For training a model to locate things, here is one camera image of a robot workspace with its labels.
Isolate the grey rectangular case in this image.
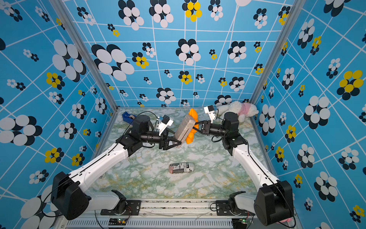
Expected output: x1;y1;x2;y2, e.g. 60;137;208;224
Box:
175;114;195;143

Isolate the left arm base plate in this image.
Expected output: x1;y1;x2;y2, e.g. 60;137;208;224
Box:
100;200;142;216

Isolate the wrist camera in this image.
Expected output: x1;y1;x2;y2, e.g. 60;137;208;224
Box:
204;105;216;123
157;115;173;135

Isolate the pink alarm clock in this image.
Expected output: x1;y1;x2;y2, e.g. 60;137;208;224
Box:
280;218;293;223

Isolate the aluminium front rail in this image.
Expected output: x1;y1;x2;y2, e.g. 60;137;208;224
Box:
54;198;304;229

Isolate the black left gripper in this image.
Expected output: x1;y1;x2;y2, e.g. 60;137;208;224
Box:
141;128;183;150

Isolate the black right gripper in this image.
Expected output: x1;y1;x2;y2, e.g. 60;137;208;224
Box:
191;122;229;140

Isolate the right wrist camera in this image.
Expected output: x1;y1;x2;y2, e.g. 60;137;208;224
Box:
204;105;216;123

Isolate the newspaper print eyeglass case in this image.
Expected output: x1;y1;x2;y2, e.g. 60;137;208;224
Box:
168;162;195;174

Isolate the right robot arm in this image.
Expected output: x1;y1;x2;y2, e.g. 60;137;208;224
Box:
195;112;294;226

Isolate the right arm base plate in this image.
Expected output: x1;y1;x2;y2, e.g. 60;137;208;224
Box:
211;200;255;218

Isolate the white plush dog toy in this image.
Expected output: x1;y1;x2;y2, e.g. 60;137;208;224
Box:
218;101;259;123

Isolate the blue tape dispenser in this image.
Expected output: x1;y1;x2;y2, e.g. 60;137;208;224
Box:
122;112;136;124

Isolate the orange microfiber cloth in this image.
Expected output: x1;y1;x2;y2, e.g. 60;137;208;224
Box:
185;108;198;144

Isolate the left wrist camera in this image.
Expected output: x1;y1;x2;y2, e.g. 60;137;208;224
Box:
157;115;173;135

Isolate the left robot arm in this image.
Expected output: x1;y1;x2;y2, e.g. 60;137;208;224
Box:
51;115;188;220

